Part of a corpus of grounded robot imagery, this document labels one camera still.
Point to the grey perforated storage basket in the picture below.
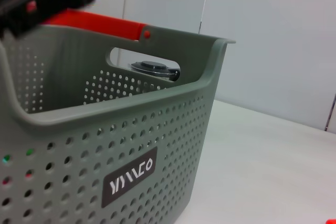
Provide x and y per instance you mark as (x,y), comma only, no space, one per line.
(157,119)

